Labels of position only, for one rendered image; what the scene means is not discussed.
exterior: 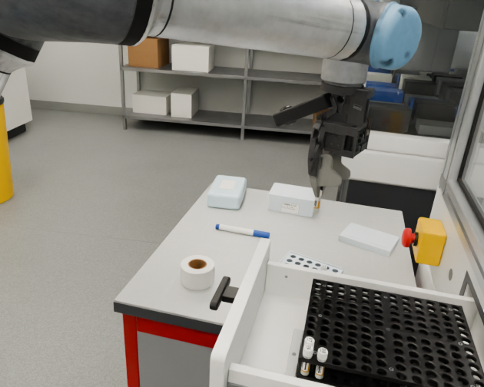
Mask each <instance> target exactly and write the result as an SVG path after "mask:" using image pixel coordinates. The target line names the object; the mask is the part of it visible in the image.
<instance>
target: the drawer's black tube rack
mask: <svg viewBox="0 0 484 387"><path fill-rule="evenodd" d="M328 285H330V286H328ZM323 286H324V288H323V299H322V306H321V311H320V314H319V315H318V316H319V317H320V322H319V329H318V334H317V345H316V351H313V353H314V354H315V357H314V363H313V364H310V371H309V375H302V374H301V373H300V371H301V364H302V362H299V365H298V369H297V378H299V379H305V380H309V381H312V382H318V383H322V384H325V385H331V386H335V387H476V384H477V385H480V386H482V387H484V371H483V369H482V365H481V362H480V360H479V356H478V353H477V351H476V347H475V344H474V342H473V339H472V335H471V332H470V330H469V326H468V323H467V321H466V316H465V313H464V311H463V308H462V306H457V305H453V304H449V303H441V302H437V301H432V300H428V299H420V298H416V297H412V296H404V295H400V294H395V293H388V292H383V291H379V290H374V289H367V288H363V287H358V286H351V285H346V284H342V283H335V282H330V281H326V280H325V283H324V285H323ZM331 286H332V287H331ZM339 287H342V288H343V289H340V288H339ZM351 289H354V290H356V291H352V290H351ZM327 290H329V291H332V292H327ZM363 292H366V293H363ZM339 293H343V294H339ZM375 294H378V295H379V296H377V295H375ZM351 295H354V296H351ZM330 296H331V297H330ZM363 297H366V298H367V299H364V298H363ZM390 297H394V298H395V299H392V298H390ZM338 298H341V299H338ZM375 299H378V300H379V301H380V302H378V301H376V300H375ZM403 299H406V300H407V301H404V300H403ZM350 300H353V301H350ZM354 301H355V302H354ZM416 302H419V303H416ZM366 303H367V304H366ZM392 303H395V304H396V305H394V304H392ZM428 304H431V305H432V306H430V305H428ZM376 305H377V306H376ZM404 305H407V306H408V307H406V306H404ZM441 306H443V307H445V308H442V307H441ZM416 307H419V308H420V309H417V308H416ZM429 309H431V310H432V311H434V312H431V311H429ZM454 309H457V310H458V311H456V310H454ZM405 311H408V312H405ZM441 312H443V313H446V314H443V313H441ZM417 313H420V314H417ZM421 314H422V315H421ZM455 315H458V316H460V317H458V316H455ZM433 316H434V317H433ZM443 318H445V319H443ZM457 321H460V322H461V323H459V322H457ZM459 327H461V328H463V329H464V330H462V329H460V328H459ZM461 334H463V335H465V336H467V337H465V336H461ZM463 341H465V342H468V344H465V343H464V342H463ZM319 348H325V349H327V351H328V355H327V360H326V361H325V362H320V361H318V359H317V353H318V349H319ZM466 351H468V352H471V353H472V355H471V354H469V353H467V352H466ZM468 359H471V360H473V361H474V362H470V361H469V360H468ZM316 365H317V366H322V367H325V369H324V373H323V378H322V379H317V378H316V377H315V369H316ZM471 367H473V368H475V369H477V371H475V370H472V369H471ZM474 375H476V376H478V377H479V378H480V379H475V378H474V377H473V376H474Z"/></svg>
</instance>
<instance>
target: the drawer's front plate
mask: <svg viewBox="0 0 484 387"><path fill-rule="evenodd" d="M270 245H271V239H266V238H260V242H259V243H258V245H257V248H256V250H255V253H254V255H253V258H252V260H251V261H250V265H249V266H248V269H247V272H246V274H245V276H244V279H243V281H242V283H241V285H240V288H239V290H238V292H237V295H236V297H235V299H234V302H233V304H232V307H231V308H230V312H229V313H228V315H227V318H226V320H225V323H224V325H223V328H222V330H221V331H220V335H219V336H218V339H217V341H216V344H215V346H214V349H213V351H212V353H211V361H210V385H209V387H227V383H228V372H229V368H230V364H231V363H236V364H240V361H241V359H242V356H243V354H244V350H245V348H246V345H247V341H248V339H249V336H250V332H251V330H252V327H253V324H254V320H255V318H256V315H257V311H258V309H259V306H260V302H261V300H262V297H263V294H264V289H265V280H266V271H267V262H268V261H270Z"/></svg>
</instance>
